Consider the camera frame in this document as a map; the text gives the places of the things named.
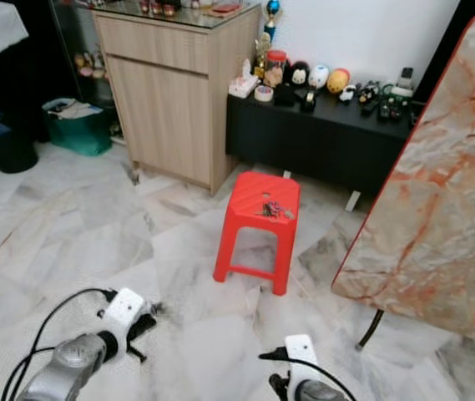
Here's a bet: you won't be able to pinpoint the green shopping bag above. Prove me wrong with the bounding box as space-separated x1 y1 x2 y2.
43 97 114 157

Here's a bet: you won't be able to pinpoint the black low sideboard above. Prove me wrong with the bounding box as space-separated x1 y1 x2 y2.
225 82 431 213

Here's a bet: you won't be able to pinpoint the cordless phone on base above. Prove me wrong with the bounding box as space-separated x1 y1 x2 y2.
397 67 418 98

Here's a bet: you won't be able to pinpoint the black bin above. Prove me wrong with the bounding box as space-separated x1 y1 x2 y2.
0 129 40 175

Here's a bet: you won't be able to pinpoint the clear jar with red lid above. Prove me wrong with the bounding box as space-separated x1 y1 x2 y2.
263 49 290 89

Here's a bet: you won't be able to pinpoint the blue gold trophy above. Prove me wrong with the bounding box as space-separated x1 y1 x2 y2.
264 0 284 39

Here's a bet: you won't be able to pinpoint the small gold trophy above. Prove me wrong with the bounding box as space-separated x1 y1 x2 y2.
251 33 274 79

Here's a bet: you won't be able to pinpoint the light wooden cabinet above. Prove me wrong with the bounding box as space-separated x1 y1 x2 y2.
92 2 264 196

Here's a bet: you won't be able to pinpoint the yellow round plush toy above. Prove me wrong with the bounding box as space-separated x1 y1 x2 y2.
326 68 352 95

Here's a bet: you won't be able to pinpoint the small black plush figure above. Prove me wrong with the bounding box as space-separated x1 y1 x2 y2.
358 79 382 104

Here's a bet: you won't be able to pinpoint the red book on tray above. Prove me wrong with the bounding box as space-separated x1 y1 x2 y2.
207 2 245 18

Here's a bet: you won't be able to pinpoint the marble top table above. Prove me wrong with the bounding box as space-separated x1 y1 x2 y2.
331 13 475 396

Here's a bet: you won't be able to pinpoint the wide black remote control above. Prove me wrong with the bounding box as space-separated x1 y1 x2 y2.
379 96 407 124

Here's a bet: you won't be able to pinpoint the bunch of keys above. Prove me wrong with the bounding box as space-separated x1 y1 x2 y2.
257 198 296 221

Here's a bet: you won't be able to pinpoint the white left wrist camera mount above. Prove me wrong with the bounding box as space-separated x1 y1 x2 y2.
103 287 147 344

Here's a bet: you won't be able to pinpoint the white tape roll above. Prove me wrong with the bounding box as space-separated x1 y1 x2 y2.
254 84 275 104

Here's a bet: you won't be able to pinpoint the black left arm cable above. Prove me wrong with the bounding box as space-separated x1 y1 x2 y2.
1 287 119 401

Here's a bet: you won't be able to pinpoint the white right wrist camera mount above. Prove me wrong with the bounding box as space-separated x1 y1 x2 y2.
284 333 320 386

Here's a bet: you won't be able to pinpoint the glass display cabinet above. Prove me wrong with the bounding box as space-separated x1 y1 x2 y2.
49 0 126 140

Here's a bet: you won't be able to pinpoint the white round plush toy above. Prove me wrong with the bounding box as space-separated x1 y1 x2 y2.
308 63 331 90

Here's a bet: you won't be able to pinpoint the black wallet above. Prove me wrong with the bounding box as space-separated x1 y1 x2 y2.
275 84 297 107

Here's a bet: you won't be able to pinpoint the white pink tissue box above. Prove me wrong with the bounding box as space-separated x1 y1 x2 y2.
229 58 261 99

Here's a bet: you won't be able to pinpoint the black gold tape dispenser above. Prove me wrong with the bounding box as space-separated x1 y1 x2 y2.
300 89 320 114

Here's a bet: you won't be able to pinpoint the red plastic stool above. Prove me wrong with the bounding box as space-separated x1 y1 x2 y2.
213 170 303 297

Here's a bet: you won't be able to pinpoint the black round plush toy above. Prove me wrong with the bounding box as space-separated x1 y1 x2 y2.
286 60 311 88

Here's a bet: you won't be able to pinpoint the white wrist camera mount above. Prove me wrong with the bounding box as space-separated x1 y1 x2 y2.
284 333 320 386
103 287 147 344

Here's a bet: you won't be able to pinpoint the plush toys behind glass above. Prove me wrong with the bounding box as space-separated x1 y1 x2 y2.
74 50 105 81

